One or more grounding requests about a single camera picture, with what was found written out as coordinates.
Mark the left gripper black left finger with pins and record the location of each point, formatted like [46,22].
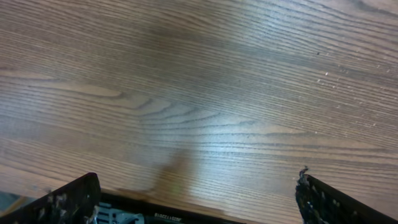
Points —
[74,203]

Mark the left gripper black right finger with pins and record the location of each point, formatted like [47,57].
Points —
[319,203]

